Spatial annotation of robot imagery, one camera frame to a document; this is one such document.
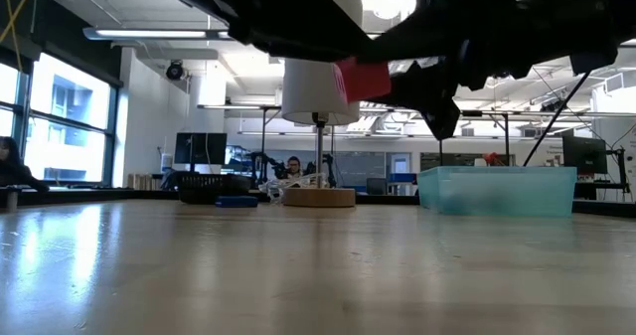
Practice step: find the white cylinder table lamp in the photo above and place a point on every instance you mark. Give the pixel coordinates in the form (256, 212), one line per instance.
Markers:
(308, 91)

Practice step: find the black plastic slotted basket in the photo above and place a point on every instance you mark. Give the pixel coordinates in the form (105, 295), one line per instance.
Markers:
(204, 188)

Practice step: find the black computer monitor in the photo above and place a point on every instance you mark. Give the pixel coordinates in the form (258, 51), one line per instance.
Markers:
(199, 148)
(584, 153)

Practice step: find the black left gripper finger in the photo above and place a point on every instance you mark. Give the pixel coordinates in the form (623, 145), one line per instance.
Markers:
(298, 22)

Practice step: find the black aluminium table frame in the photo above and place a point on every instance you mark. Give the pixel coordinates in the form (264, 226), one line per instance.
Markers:
(124, 195)

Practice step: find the large glass window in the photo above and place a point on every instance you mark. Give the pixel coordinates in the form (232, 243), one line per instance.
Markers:
(69, 101)

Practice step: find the long ceiling light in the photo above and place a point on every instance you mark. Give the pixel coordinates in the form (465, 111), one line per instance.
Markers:
(149, 33)

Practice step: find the teal translucent plastic tray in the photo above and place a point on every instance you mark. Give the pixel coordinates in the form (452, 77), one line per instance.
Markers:
(497, 193)

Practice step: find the blue storage box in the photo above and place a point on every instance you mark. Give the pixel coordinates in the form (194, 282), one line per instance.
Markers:
(401, 178)

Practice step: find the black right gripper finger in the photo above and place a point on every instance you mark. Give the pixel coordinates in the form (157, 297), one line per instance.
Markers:
(417, 42)
(427, 101)

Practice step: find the pink wall charger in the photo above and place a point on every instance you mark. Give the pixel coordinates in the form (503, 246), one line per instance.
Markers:
(365, 79)

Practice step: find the small blue box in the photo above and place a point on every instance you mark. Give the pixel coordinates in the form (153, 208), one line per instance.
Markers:
(237, 201)

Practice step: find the black dome camera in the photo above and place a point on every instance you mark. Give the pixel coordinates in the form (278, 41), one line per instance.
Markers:
(175, 71)

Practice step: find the person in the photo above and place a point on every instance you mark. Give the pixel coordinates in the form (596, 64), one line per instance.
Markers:
(293, 167)
(15, 168)

